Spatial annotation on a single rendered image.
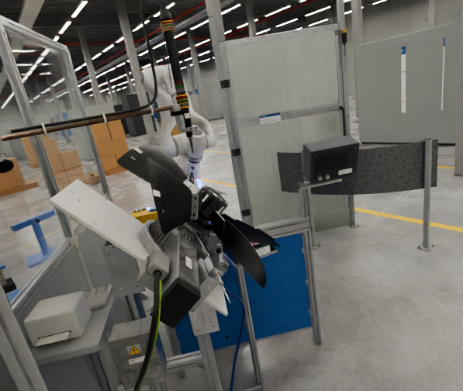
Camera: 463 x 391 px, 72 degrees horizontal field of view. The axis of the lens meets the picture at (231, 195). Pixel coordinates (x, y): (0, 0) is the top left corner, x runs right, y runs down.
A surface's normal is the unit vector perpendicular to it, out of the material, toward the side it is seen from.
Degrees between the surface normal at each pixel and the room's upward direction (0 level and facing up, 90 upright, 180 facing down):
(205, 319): 90
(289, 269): 90
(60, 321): 90
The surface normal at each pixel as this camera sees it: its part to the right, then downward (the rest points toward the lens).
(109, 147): 0.63, 0.14
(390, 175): -0.21, 0.33
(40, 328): 0.14, 0.28
